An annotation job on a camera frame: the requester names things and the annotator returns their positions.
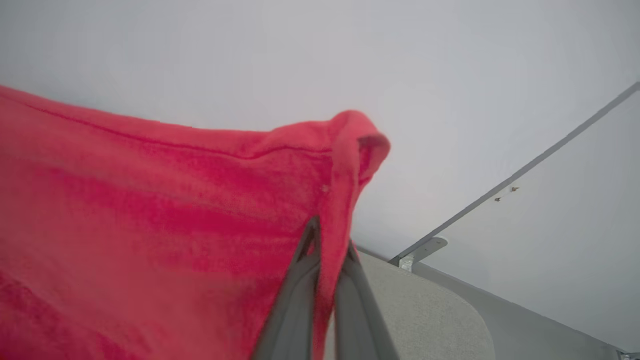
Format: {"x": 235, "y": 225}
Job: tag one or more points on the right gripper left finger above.
{"x": 297, "y": 300}

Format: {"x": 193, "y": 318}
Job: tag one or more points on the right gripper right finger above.
{"x": 355, "y": 310}

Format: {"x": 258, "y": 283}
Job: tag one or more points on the red basketball jersey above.
{"x": 150, "y": 225}

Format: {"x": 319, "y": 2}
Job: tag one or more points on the metal foot bracket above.
{"x": 425, "y": 247}

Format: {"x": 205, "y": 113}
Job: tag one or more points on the grey metal wall strip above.
{"x": 525, "y": 169}

